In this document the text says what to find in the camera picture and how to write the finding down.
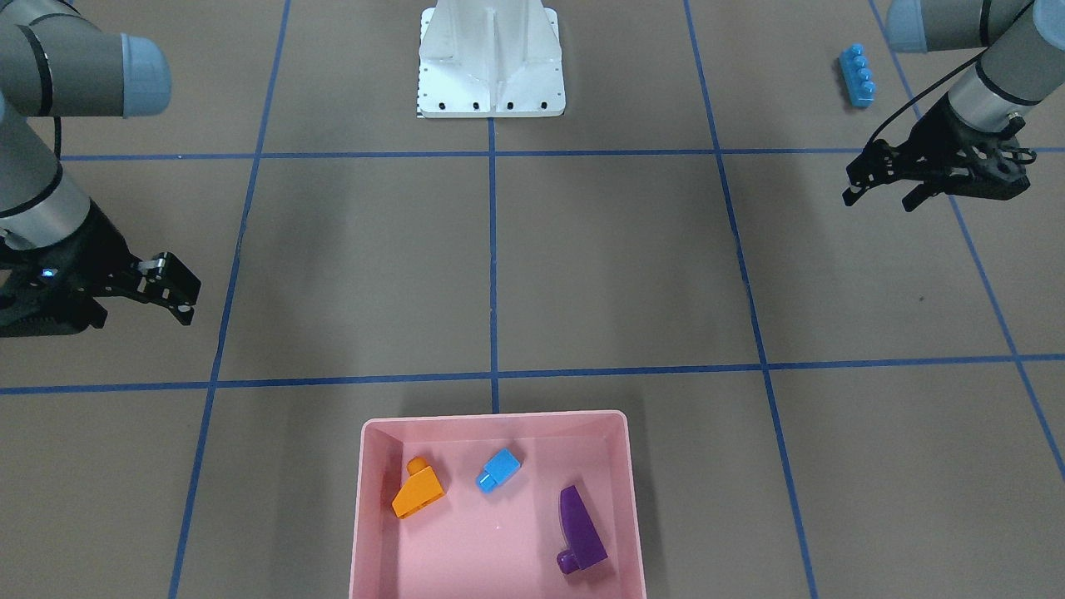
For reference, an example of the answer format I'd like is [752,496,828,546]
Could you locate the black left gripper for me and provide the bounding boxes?
[842,99,1036,212]

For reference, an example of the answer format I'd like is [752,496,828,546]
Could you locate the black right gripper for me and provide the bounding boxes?
[1,204,202,338]

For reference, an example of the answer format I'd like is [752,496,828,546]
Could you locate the long blue toy block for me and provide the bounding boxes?
[837,44,876,109]

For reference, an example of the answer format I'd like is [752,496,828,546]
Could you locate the orange toy block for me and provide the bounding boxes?
[391,456,446,519]

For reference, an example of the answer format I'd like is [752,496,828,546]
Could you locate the small blue toy block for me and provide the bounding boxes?
[476,448,522,493]

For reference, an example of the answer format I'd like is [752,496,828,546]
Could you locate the purple toy block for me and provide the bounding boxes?
[556,485,608,576]

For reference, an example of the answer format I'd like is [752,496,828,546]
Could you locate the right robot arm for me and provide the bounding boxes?
[1,1,201,338]

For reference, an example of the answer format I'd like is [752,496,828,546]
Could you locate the pink plastic box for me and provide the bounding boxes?
[349,410,648,598]

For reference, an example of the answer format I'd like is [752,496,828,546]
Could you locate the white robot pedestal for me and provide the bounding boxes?
[416,1,567,119]

